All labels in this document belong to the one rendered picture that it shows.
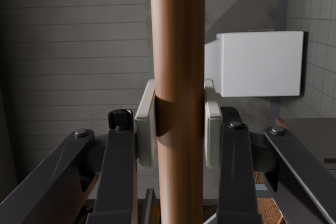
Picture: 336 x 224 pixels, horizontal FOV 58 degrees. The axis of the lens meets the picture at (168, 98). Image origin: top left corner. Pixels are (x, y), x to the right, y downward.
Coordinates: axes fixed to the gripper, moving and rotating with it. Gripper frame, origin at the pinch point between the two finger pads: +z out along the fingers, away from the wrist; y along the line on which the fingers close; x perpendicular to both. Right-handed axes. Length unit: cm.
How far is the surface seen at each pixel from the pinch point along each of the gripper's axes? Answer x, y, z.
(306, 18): -24, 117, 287
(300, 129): -75, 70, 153
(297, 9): -17, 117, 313
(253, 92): -90, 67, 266
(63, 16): -19, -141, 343
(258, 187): -69, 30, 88
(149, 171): -221, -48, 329
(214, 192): -253, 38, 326
